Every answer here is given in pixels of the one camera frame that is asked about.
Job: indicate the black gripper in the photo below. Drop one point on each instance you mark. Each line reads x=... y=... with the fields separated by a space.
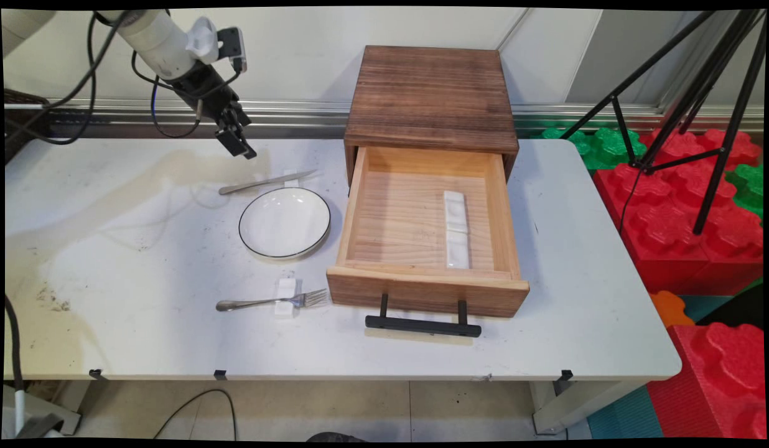
x=213 y=90

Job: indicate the silver table knife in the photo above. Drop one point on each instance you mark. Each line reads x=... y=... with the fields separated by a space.
x=260 y=183

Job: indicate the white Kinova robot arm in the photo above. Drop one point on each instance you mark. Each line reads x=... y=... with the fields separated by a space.
x=160 y=40

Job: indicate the small white cutlery rest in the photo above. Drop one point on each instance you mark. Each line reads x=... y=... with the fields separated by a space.
x=291 y=176
x=286 y=287

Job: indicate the white plate with black rim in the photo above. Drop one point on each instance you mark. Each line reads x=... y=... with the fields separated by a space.
x=285 y=223

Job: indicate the silver fork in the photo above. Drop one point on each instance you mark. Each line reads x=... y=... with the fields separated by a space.
x=254 y=303

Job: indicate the light wooden drawer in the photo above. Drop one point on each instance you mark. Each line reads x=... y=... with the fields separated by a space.
x=403 y=211

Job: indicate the dark wooden cabinet box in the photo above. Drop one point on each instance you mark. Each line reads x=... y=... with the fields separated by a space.
x=431 y=93

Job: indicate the dark wicker basket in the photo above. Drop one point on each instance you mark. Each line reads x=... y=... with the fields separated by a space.
x=23 y=127

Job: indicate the long white ceramic cutlery rest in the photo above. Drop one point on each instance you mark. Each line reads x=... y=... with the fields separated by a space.
x=456 y=218

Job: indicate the green foam block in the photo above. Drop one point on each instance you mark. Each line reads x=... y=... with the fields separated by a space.
x=602 y=146
x=750 y=186

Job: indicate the white table leg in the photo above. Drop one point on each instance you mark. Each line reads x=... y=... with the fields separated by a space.
x=577 y=407

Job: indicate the large red foam block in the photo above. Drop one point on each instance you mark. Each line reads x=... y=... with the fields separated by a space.
x=677 y=218

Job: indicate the orange foam piece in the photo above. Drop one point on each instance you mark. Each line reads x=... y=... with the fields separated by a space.
x=669 y=309

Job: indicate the teal foam mat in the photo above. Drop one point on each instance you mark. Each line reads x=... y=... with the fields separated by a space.
x=624 y=417

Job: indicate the black tripod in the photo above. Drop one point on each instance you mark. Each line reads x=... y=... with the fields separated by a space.
x=720 y=93

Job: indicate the aluminium rail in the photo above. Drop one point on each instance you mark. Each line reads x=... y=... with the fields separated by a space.
x=297 y=115

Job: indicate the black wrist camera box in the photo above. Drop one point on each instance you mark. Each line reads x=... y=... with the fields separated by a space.
x=234 y=46

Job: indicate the white ribbed camera mount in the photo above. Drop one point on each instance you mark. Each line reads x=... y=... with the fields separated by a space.
x=201 y=38

